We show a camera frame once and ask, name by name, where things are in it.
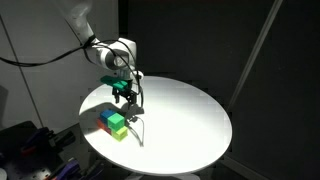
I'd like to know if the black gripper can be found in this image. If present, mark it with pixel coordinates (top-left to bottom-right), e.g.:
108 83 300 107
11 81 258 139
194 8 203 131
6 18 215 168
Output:
111 84 138 105

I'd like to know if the blue building block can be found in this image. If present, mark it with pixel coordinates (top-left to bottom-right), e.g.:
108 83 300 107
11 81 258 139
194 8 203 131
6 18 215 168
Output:
99 109 118 124

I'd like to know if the green building block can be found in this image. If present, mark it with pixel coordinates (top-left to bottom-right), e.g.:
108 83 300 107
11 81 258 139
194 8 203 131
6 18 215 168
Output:
107 113 126 132

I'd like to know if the yellow-green building block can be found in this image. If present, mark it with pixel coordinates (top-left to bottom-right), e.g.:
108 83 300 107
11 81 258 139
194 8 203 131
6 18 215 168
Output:
110 126 129 143

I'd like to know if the red building block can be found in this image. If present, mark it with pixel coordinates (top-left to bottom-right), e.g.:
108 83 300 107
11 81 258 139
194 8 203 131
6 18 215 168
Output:
96 119 113 136

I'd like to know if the purple orange spring clamp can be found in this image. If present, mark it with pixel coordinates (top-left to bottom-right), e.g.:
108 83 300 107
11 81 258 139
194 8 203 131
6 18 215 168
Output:
49 156 104 180
19 126 77 156

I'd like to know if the perforated metal breadboard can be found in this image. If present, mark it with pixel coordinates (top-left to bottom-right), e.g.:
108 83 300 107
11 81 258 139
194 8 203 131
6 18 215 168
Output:
0 153 54 180

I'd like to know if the slanted metal pole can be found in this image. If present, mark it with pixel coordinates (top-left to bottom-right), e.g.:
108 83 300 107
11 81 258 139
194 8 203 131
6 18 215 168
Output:
226 0 284 111

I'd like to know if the teal camera mount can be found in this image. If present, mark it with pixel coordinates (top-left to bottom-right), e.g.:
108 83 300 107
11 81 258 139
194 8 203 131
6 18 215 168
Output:
100 75 132 91

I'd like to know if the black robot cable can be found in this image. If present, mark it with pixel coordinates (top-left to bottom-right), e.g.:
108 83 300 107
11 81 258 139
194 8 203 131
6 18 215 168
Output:
0 39 145 108

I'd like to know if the white table pedestal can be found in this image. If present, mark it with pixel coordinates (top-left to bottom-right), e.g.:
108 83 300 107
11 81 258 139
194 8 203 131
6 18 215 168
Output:
124 171 201 180

